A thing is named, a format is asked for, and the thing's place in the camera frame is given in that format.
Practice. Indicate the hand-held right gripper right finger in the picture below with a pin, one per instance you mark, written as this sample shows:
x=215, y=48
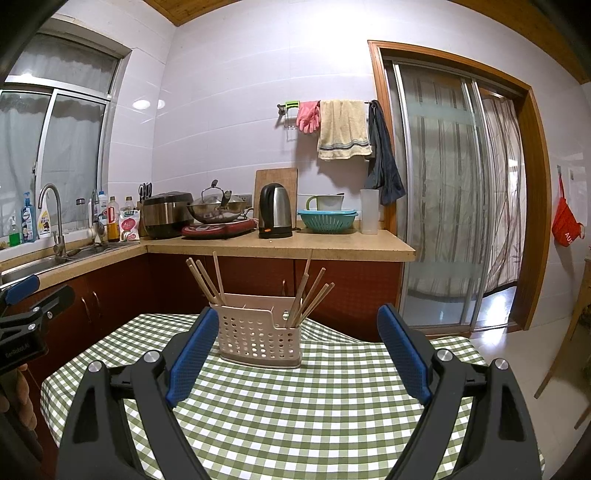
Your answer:
x=404, y=360

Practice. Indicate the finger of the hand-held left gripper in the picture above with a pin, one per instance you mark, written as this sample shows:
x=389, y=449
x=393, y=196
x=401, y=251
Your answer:
x=46, y=302
x=21, y=287

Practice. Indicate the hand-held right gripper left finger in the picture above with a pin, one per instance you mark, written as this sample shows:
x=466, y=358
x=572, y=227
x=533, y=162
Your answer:
x=191, y=364

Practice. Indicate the pink perforated utensil basket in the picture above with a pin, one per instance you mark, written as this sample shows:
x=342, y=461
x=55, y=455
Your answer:
x=258, y=341

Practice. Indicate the group of wooden chopsticks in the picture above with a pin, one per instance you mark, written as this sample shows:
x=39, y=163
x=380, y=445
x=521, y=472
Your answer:
x=218, y=277

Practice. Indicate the person's left hand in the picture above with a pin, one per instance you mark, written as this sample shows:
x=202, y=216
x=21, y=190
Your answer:
x=23, y=401

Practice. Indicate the steel sink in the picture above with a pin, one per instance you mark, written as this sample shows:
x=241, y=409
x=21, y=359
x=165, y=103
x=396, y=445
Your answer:
x=27, y=268

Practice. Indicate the green soap bottle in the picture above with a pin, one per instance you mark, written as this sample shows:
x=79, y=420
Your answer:
x=14, y=235

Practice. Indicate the blue dish soap bottle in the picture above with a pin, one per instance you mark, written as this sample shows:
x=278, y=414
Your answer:
x=28, y=221

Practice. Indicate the white and yellow bottle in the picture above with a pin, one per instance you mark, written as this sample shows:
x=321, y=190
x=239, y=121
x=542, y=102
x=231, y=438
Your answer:
x=45, y=224

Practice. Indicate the steel kitchen faucet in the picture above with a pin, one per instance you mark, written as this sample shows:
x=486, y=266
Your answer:
x=59, y=230

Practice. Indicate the red-brown kitchen cabinets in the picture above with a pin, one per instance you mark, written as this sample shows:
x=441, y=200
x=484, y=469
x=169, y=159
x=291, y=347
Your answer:
x=351, y=286

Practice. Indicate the amber oil bottle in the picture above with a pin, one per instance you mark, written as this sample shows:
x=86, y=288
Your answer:
x=113, y=224

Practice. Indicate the white condiment bottle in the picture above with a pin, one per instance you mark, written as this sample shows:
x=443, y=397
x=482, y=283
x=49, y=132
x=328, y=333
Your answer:
x=100, y=207

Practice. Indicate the pink and white packet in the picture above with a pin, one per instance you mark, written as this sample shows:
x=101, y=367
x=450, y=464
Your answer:
x=129, y=227

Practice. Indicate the green checkered tablecloth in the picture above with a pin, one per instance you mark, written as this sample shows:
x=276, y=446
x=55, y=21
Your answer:
x=300, y=415

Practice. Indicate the small clear bottle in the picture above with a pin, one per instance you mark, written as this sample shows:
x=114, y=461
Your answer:
x=128, y=204

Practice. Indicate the red induction cooker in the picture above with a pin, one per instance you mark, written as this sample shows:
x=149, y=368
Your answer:
x=217, y=229

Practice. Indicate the beige countertop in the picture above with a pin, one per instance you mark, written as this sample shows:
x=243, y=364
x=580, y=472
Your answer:
x=323, y=244

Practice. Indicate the aluminium framed window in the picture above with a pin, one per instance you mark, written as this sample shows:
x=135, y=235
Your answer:
x=69, y=152

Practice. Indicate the knife block with scissors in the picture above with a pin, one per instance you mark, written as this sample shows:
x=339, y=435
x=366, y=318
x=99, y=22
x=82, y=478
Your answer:
x=145, y=194

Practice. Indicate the dark rice cooker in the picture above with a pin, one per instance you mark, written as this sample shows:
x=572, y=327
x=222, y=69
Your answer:
x=166, y=214

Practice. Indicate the translucent plastic container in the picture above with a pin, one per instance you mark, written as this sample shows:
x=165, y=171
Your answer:
x=369, y=212

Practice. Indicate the teal plastic colander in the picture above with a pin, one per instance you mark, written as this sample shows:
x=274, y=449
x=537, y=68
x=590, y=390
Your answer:
x=328, y=221

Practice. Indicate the steel wok with lid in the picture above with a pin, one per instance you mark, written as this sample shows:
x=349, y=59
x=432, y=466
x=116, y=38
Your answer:
x=217, y=207

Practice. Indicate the sliding glass door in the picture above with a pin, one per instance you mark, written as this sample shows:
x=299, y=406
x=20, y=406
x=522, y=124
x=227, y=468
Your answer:
x=434, y=194

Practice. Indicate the pale green measuring jug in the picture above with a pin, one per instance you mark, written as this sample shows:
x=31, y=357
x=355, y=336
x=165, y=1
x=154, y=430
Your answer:
x=328, y=203

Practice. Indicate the black and steel kettle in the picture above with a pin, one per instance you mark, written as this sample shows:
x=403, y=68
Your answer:
x=274, y=210

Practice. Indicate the striped sheer curtain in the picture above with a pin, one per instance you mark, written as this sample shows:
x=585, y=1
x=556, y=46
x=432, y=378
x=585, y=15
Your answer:
x=503, y=198

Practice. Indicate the wooden chair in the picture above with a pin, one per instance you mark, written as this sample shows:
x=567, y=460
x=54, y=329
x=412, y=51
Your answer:
x=582, y=295

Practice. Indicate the dark grey cloth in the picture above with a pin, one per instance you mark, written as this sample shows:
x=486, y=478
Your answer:
x=385, y=161

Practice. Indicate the wooden cutting board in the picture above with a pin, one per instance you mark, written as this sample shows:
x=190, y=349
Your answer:
x=277, y=175

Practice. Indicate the red hanging bag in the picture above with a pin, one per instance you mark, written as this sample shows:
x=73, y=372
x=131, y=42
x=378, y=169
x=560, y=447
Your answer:
x=567, y=224

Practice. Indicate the beige striped towel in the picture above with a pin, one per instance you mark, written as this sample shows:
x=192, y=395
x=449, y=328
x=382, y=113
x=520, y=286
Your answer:
x=344, y=129

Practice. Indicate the pink rubber glove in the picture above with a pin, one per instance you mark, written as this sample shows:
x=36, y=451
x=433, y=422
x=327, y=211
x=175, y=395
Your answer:
x=308, y=117

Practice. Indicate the wooden door frame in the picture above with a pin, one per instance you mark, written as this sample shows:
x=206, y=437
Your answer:
x=538, y=194

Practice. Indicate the metal towel rail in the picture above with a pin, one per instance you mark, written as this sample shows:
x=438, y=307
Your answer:
x=284, y=107

